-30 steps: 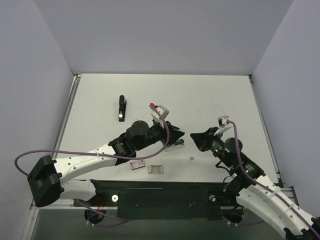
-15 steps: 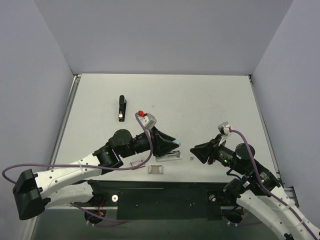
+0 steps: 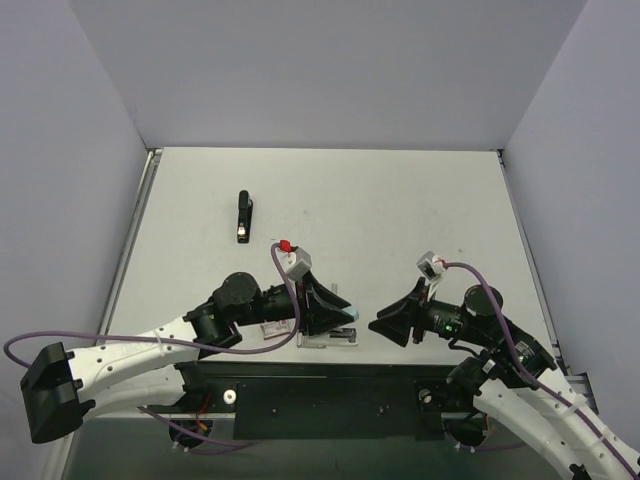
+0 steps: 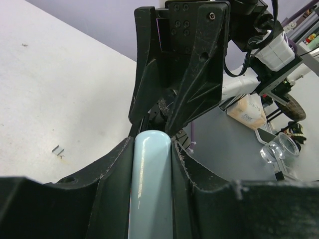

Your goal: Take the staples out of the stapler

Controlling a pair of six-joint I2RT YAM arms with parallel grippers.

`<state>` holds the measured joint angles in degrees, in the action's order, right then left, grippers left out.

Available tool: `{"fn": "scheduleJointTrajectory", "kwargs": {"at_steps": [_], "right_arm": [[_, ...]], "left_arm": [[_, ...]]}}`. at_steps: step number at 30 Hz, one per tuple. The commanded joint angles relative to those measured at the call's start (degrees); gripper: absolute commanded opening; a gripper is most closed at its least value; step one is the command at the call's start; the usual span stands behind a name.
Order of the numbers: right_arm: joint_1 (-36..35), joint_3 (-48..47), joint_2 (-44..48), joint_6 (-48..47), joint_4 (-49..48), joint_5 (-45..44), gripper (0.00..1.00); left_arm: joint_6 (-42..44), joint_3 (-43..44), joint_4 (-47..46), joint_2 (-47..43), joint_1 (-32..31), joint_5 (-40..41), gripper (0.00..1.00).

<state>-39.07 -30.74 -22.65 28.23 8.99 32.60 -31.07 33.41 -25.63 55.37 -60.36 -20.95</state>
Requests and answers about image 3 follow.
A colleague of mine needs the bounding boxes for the black stapler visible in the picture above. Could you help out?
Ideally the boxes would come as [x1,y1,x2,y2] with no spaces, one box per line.
[236,190,253,244]

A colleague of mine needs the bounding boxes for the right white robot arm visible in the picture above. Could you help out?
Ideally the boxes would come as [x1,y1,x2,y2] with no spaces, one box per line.
[369,278,639,479]

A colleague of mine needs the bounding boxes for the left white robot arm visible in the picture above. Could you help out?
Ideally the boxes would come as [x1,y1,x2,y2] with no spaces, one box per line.
[20,272,358,444]

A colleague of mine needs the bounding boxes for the red white staple box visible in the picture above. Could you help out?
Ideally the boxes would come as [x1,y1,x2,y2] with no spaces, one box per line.
[260,320,291,340]

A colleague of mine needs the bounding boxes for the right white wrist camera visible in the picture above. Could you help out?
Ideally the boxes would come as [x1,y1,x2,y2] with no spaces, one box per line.
[416,251,446,299]

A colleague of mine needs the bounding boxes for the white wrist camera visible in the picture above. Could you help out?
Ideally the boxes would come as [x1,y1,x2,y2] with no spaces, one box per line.
[279,247,312,282]
[416,251,446,299]

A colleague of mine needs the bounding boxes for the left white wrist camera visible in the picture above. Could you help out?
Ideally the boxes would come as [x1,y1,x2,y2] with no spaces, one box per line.
[279,247,312,282]

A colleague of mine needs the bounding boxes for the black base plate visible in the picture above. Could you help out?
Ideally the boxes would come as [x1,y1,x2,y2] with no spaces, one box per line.
[150,361,489,445]

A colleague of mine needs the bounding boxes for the aluminium rail frame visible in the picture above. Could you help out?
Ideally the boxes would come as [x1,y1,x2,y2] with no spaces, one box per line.
[98,148,164,335]

